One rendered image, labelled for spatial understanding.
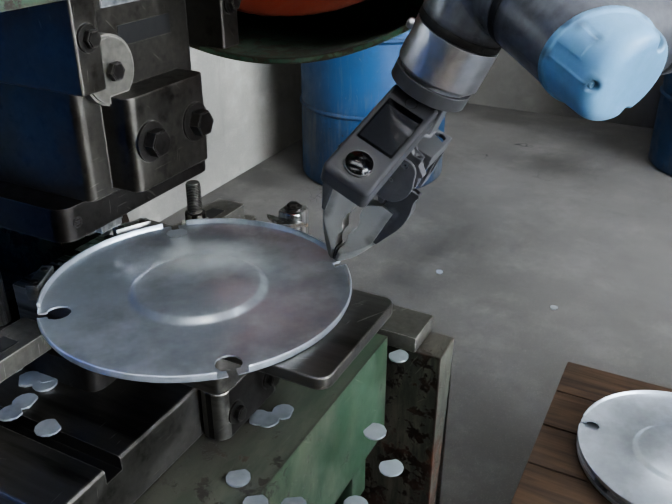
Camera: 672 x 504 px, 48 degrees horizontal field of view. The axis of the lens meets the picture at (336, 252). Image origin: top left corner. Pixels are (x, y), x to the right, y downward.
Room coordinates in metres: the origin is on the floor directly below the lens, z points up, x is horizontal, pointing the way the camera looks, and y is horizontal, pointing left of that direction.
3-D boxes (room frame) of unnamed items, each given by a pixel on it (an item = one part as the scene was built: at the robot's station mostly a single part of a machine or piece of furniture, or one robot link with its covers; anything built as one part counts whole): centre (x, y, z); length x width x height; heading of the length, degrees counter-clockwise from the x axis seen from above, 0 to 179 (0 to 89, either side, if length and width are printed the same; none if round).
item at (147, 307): (0.61, 0.13, 0.78); 0.29 x 0.29 x 0.01
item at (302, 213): (0.77, 0.05, 0.75); 0.03 x 0.03 x 0.10; 63
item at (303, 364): (0.59, 0.09, 0.72); 0.25 x 0.14 x 0.14; 63
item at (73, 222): (0.67, 0.25, 0.86); 0.20 x 0.16 x 0.05; 153
